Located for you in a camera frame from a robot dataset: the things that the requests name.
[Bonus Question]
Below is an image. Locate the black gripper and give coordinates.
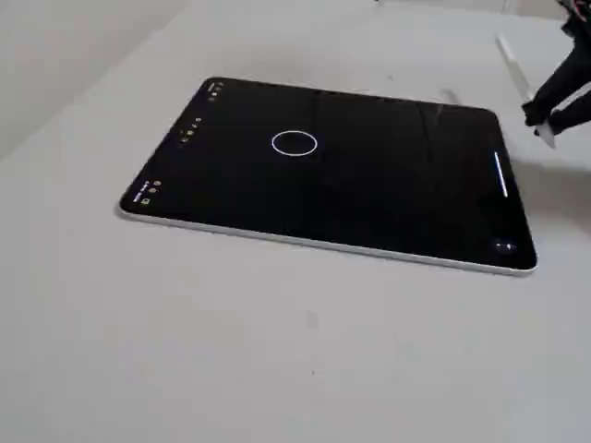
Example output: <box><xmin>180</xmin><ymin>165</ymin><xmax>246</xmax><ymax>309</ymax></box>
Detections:
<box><xmin>521</xmin><ymin>0</ymin><xmax>591</xmax><ymax>137</ymax></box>

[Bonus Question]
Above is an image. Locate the black screen tablet silver frame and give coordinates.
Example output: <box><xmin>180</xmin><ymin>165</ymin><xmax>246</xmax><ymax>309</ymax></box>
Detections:
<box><xmin>117</xmin><ymin>76</ymin><xmax>540</xmax><ymax>280</ymax></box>

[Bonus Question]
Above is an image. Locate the white stylus pen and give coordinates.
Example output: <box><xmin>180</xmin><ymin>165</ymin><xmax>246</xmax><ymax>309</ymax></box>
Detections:
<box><xmin>494</xmin><ymin>34</ymin><xmax>559</xmax><ymax>150</ymax></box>

